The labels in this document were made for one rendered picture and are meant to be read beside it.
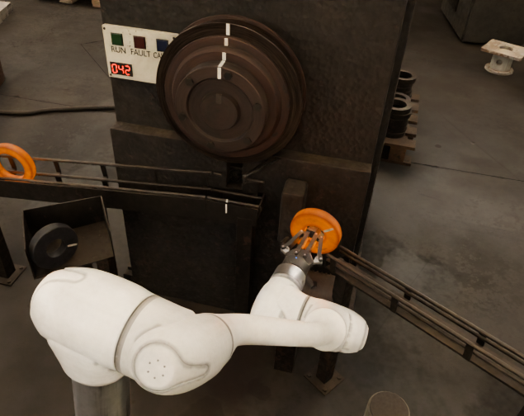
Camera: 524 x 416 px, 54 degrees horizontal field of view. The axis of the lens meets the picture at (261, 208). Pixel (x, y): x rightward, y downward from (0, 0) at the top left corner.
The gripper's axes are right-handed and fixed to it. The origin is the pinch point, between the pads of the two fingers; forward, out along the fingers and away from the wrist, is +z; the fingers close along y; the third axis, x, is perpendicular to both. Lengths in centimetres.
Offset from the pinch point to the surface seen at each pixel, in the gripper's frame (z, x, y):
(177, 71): 10, 35, -51
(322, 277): 9.6, -31.9, 2.2
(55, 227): -27, -8, -78
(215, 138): 7.4, 16.7, -37.3
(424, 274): 83, -89, 38
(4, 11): 256, -91, -402
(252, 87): 9.5, 36.0, -26.2
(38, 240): -33, -9, -80
